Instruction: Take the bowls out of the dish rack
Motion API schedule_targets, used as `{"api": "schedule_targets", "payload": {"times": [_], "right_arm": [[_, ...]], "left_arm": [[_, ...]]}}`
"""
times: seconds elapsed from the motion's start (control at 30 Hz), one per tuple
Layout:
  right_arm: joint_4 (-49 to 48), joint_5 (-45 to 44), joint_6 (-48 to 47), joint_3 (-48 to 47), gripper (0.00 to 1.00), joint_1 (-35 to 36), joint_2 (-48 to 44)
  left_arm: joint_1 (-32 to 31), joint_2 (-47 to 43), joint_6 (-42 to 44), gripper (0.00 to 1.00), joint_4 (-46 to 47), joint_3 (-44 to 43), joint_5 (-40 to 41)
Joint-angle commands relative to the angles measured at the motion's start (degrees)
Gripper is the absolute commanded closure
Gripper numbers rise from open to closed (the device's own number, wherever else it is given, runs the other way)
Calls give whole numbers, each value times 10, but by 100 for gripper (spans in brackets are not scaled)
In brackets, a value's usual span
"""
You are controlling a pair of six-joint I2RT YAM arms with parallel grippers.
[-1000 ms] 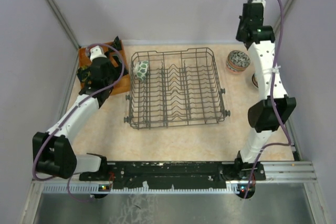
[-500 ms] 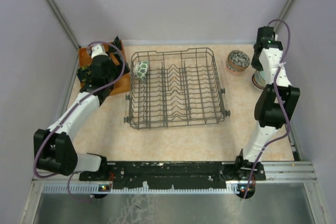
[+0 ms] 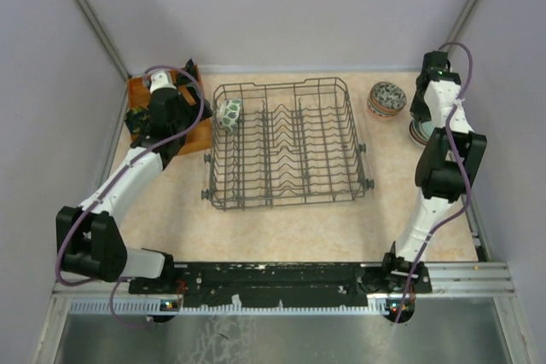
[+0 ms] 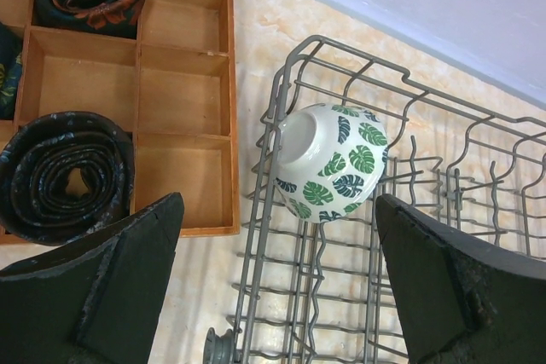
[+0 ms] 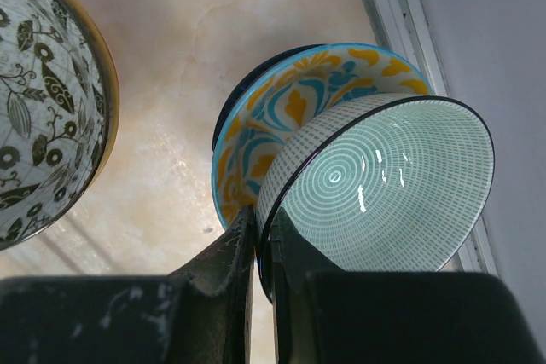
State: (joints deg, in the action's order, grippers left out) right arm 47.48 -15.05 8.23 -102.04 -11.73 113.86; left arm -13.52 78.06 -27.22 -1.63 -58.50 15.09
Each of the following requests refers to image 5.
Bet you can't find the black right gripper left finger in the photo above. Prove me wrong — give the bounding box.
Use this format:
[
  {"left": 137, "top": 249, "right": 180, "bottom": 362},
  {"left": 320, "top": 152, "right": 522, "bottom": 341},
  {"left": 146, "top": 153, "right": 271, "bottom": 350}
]
[{"left": 1, "top": 205, "right": 255, "bottom": 363}]

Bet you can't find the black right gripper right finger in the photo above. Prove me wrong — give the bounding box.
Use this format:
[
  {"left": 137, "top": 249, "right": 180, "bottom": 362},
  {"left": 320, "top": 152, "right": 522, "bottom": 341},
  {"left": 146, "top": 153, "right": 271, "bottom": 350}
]
[{"left": 261, "top": 211, "right": 545, "bottom": 363}]

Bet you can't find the green striped bowl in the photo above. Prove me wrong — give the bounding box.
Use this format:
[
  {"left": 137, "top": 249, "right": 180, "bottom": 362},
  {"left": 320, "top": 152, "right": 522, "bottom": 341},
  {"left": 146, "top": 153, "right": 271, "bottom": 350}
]
[{"left": 256, "top": 93, "right": 495, "bottom": 295}]

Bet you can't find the yellow blue swirl bowl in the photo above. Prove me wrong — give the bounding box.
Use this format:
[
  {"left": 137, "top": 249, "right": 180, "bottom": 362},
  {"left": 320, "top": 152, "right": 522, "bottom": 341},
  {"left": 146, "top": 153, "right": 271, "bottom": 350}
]
[{"left": 212, "top": 43, "right": 433, "bottom": 228}]

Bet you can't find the dark leaf pattern bowl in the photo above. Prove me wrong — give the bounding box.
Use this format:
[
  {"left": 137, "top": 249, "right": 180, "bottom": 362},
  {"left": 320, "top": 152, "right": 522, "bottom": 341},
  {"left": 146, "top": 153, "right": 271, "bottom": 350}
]
[{"left": 1, "top": 0, "right": 107, "bottom": 249}]

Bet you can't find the pink floral bowl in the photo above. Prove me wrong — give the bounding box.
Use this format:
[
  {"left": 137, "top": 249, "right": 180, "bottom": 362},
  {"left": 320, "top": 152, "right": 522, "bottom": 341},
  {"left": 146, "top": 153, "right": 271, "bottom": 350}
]
[{"left": 212, "top": 43, "right": 323, "bottom": 150}]

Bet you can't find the orange flower green leaf bowl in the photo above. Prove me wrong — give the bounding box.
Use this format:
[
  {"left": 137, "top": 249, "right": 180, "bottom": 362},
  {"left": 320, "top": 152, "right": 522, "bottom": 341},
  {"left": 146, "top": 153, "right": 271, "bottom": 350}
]
[{"left": 62, "top": 0, "right": 120, "bottom": 187}]

